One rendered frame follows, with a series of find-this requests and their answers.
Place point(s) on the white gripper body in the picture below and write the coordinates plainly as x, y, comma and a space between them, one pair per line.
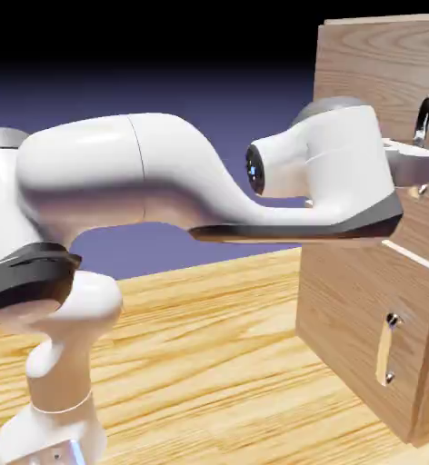
420, 167

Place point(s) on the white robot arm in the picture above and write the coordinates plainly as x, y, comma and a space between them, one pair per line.
185, 170

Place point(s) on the light wooden cabinet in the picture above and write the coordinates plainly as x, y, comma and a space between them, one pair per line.
349, 290

